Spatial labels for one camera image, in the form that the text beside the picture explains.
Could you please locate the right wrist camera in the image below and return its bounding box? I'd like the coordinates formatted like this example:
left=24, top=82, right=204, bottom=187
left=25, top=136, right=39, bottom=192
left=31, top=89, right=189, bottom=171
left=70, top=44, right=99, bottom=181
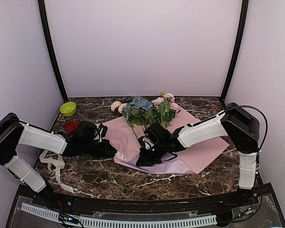
left=138, top=122, right=172, bottom=149

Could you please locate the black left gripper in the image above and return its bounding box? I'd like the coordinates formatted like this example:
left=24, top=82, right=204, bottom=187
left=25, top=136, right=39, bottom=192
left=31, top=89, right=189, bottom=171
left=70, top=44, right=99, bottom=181
left=81, top=139, right=117, bottom=159

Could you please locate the lime green bowl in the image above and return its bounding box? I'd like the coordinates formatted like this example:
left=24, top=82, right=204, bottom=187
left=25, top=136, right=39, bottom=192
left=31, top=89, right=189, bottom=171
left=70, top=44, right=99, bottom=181
left=59, top=102, right=76, bottom=117

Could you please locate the pink fake flower stem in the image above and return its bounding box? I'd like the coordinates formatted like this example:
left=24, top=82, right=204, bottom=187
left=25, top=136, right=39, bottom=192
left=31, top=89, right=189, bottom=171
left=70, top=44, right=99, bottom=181
left=152, top=97, right=167, bottom=128
left=160, top=92, right=180, bottom=114

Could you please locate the white fake flower stem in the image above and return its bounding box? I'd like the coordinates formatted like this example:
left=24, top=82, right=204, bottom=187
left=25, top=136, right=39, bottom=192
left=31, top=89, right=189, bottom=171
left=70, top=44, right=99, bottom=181
left=110, top=101, right=138, bottom=139

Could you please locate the white printed ribbon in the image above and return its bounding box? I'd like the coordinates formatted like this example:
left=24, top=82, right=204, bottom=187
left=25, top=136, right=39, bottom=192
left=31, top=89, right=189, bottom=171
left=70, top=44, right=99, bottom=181
left=39, top=150, right=74, bottom=193

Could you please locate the green fake leaf stem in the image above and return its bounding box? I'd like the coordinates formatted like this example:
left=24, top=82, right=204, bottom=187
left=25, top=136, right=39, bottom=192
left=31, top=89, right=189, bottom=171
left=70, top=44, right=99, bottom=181
left=156, top=99, right=177, bottom=129

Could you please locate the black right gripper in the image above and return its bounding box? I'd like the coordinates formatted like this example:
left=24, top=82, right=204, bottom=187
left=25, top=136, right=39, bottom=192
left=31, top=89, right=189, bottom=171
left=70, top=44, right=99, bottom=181
left=137, top=141, right=167, bottom=166

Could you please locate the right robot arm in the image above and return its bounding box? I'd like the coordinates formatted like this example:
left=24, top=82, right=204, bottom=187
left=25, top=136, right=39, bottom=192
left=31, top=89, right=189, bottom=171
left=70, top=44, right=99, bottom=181
left=135, top=103, right=268, bottom=206

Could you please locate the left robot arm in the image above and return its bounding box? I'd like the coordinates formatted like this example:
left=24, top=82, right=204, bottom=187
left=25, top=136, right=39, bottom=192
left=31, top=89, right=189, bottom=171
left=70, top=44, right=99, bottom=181
left=0, top=113, right=117, bottom=207

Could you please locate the purple and pink wrapping paper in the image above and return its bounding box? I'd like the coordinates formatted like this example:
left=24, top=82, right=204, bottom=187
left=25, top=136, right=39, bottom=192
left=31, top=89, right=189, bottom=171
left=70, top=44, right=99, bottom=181
left=95, top=106, right=230, bottom=176

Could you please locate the black front rail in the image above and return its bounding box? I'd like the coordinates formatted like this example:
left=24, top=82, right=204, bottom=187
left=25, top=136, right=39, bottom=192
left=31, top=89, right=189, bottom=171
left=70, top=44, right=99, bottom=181
left=16, top=182, right=273, bottom=216

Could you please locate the grey cable duct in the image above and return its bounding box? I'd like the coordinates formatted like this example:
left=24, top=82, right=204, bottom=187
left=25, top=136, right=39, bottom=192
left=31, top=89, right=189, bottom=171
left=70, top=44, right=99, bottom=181
left=20, top=203, right=217, bottom=228

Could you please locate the blue fake flower stem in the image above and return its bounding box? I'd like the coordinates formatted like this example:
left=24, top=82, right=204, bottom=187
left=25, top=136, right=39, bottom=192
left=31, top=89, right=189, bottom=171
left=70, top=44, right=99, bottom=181
left=122, top=96, right=157, bottom=130

